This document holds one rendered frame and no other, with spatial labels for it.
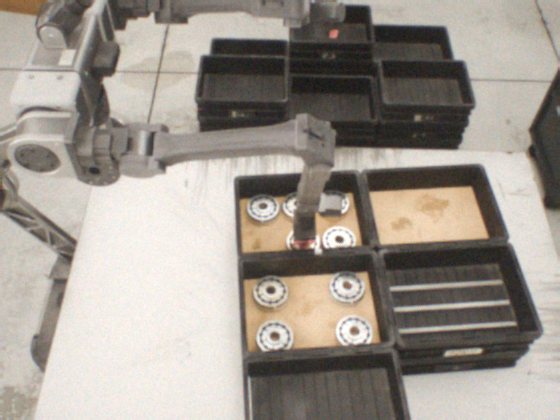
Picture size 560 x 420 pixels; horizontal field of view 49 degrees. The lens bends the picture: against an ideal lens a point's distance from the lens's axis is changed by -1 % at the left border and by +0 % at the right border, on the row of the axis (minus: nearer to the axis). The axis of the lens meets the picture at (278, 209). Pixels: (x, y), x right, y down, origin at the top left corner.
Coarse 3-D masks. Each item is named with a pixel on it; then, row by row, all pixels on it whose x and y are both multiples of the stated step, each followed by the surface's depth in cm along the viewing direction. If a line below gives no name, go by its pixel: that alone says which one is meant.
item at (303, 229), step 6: (294, 210) 179; (294, 216) 178; (294, 222) 177; (300, 222) 172; (306, 222) 172; (312, 222) 173; (294, 228) 176; (300, 228) 175; (306, 228) 174; (312, 228) 176; (294, 234) 174; (300, 234) 174; (306, 234) 174; (312, 234) 174
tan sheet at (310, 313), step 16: (304, 288) 179; (320, 288) 179; (368, 288) 179; (288, 304) 176; (304, 304) 176; (320, 304) 176; (336, 304) 176; (368, 304) 176; (256, 320) 173; (288, 320) 173; (304, 320) 173; (320, 320) 173; (336, 320) 173; (368, 320) 173; (304, 336) 170; (320, 336) 170
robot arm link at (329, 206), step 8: (320, 200) 166; (328, 200) 166; (336, 200) 167; (320, 208) 166; (328, 208) 166; (336, 208) 166; (304, 216) 166; (312, 216) 165; (320, 216) 170; (328, 216) 169; (336, 216) 169
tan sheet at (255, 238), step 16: (240, 208) 196; (352, 208) 197; (272, 224) 192; (288, 224) 193; (320, 224) 193; (336, 224) 193; (352, 224) 193; (256, 240) 189; (272, 240) 189; (320, 240) 189
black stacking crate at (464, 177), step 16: (368, 176) 194; (384, 176) 195; (400, 176) 196; (416, 176) 196; (432, 176) 197; (448, 176) 198; (464, 176) 198; (480, 176) 195; (480, 192) 196; (480, 208) 196; (496, 224) 185
